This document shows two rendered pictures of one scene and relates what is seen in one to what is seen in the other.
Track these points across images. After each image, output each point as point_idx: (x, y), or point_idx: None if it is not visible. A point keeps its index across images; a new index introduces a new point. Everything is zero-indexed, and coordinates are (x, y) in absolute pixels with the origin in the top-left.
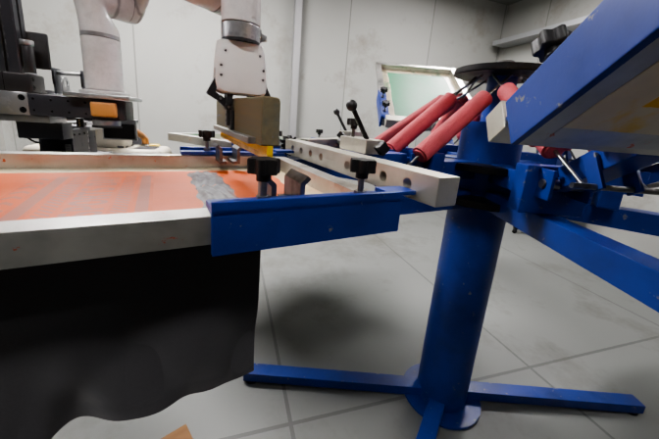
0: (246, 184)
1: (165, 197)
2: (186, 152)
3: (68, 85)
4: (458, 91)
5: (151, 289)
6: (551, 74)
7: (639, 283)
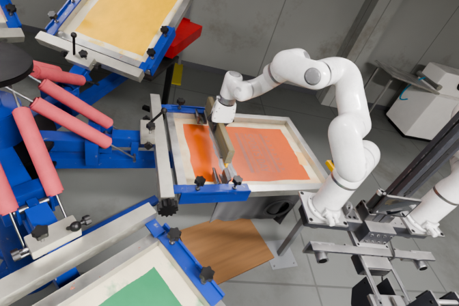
0: (207, 153)
1: (234, 143)
2: (244, 183)
3: (348, 210)
4: (22, 95)
5: None
6: (158, 59)
7: (102, 93)
